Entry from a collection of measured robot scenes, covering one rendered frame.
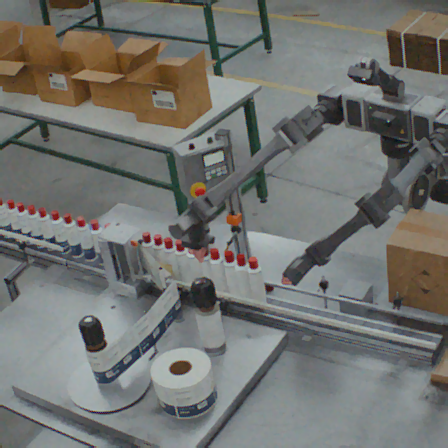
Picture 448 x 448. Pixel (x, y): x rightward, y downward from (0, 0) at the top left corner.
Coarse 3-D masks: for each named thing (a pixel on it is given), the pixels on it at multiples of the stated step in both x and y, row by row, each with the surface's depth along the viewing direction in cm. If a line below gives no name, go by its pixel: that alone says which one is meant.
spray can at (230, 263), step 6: (228, 252) 338; (228, 258) 337; (228, 264) 338; (234, 264) 338; (228, 270) 339; (234, 270) 339; (228, 276) 341; (234, 276) 340; (228, 282) 343; (234, 282) 342; (228, 288) 345; (234, 288) 343; (234, 294) 345
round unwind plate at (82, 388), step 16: (80, 368) 324; (144, 368) 320; (80, 384) 316; (96, 384) 315; (128, 384) 313; (144, 384) 313; (80, 400) 309; (96, 400) 308; (112, 400) 307; (128, 400) 307
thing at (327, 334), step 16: (80, 272) 384; (96, 272) 378; (192, 304) 356; (304, 304) 339; (256, 320) 342; (272, 320) 338; (288, 320) 333; (368, 320) 326; (320, 336) 329; (336, 336) 324; (352, 336) 320; (384, 352) 316; (400, 352) 312; (416, 352) 308
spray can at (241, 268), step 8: (240, 256) 335; (240, 264) 335; (248, 264) 337; (240, 272) 336; (240, 280) 338; (248, 280) 338; (240, 288) 340; (248, 288) 340; (240, 296) 344; (248, 296) 342
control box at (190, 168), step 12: (180, 144) 329; (204, 144) 326; (216, 144) 325; (180, 156) 323; (192, 156) 323; (180, 168) 328; (192, 168) 325; (204, 168) 327; (228, 168) 331; (180, 180) 334; (192, 180) 327; (204, 180) 329; (216, 180) 331; (192, 192) 329
